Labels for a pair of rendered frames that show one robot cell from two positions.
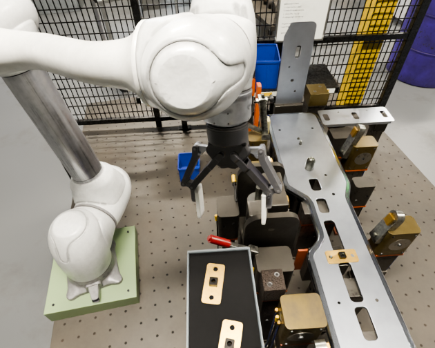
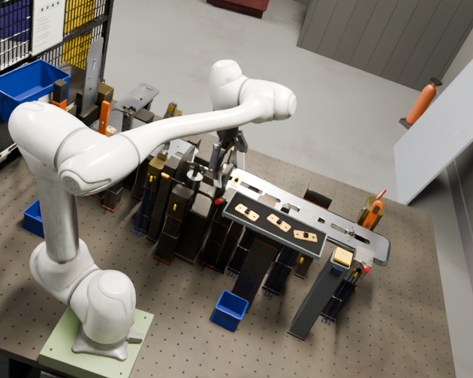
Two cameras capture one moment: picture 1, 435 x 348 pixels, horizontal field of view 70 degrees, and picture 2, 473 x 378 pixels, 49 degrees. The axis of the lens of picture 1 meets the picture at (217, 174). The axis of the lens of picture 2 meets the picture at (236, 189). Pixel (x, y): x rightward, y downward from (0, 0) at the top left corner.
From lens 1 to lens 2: 154 cm
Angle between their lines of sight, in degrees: 58
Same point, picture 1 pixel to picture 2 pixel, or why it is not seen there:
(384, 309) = (270, 187)
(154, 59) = (287, 103)
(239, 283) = (252, 205)
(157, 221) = not seen: hidden behind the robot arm
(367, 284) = (256, 184)
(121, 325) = (162, 342)
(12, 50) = (164, 135)
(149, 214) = not seen: hidden behind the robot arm
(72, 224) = (118, 280)
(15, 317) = not seen: outside the picture
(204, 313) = (260, 223)
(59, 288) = (106, 364)
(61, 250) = (128, 303)
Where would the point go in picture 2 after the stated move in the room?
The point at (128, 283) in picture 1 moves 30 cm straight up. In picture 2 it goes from (137, 315) to (152, 262)
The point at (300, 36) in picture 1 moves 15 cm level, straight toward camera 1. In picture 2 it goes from (95, 52) to (120, 69)
